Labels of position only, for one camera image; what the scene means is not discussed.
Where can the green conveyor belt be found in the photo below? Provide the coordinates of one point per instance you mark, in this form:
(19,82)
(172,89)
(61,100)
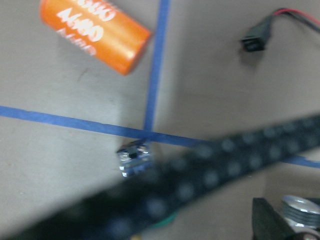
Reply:
(301,210)

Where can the green push button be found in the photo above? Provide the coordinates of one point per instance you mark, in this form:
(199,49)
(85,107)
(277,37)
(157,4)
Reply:
(135,158)

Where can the orange cylinder with 4680 print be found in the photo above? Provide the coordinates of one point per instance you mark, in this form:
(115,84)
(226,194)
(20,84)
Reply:
(98,28)

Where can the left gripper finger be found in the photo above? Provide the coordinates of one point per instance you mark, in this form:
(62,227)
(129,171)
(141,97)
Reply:
(268,224)

